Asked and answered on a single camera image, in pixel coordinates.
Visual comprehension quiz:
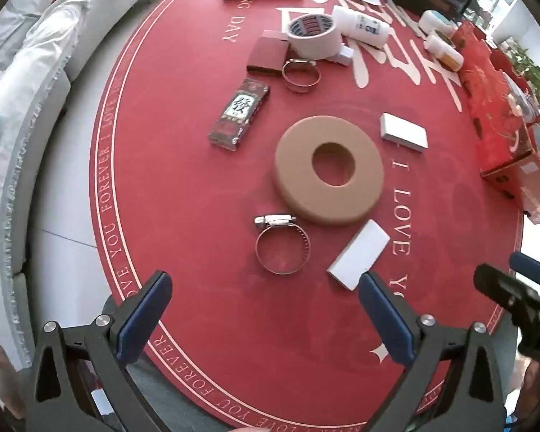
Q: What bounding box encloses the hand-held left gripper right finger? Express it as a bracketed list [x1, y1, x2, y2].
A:
[357, 271, 507, 432]

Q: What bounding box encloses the white jar with teal label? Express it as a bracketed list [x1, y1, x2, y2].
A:
[419, 10, 451, 37]

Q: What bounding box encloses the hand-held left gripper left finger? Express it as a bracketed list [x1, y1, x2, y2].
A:
[24, 271, 174, 432]

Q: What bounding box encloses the person's right forearm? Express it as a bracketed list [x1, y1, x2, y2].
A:
[515, 356, 540, 419]

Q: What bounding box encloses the green potted plant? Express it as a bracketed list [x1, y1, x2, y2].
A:
[506, 40, 540, 100]

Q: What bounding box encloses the tan foam ring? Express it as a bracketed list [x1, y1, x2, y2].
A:
[272, 116, 385, 226]

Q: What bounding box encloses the maroon box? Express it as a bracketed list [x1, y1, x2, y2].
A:
[247, 30, 291, 75]

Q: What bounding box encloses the white covered sofa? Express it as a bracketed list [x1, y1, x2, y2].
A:
[0, 0, 163, 370]

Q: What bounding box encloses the dark printed card box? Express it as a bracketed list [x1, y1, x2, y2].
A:
[208, 78, 271, 151]

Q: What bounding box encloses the large steel hose clamp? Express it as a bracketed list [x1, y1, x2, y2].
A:
[253, 213, 312, 275]

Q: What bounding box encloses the small steel hose clamp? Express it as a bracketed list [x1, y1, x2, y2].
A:
[281, 58, 321, 94]

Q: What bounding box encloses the white plastic bottle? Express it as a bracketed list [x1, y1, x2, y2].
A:
[332, 6, 391, 48]

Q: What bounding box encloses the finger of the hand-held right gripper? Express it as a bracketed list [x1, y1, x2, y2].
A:
[509, 252, 540, 286]
[473, 263, 534, 320]

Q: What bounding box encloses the row of red gift boxes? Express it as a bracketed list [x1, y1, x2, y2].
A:
[459, 20, 540, 203]

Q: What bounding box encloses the white rectangular box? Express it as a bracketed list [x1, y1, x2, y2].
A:
[379, 113, 429, 153]
[327, 220, 391, 292]

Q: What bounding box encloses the orange-labelled white bottle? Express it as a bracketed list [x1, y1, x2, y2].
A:
[424, 35, 464, 72]

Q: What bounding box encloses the white tape roll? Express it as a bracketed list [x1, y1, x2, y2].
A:
[287, 14, 343, 58]

